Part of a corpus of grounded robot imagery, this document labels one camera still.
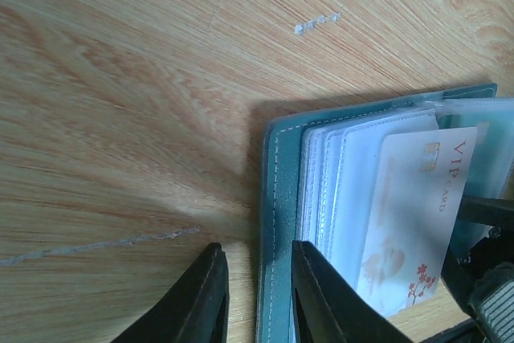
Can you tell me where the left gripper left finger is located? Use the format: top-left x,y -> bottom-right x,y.
114,243 -> 230,342

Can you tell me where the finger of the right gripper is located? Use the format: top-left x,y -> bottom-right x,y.
439,196 -> 513,342

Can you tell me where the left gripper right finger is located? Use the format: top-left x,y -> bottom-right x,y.
292,240 -> 410,343

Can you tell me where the teal card holder wallet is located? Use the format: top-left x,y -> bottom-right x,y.
256,84 -> 513,342

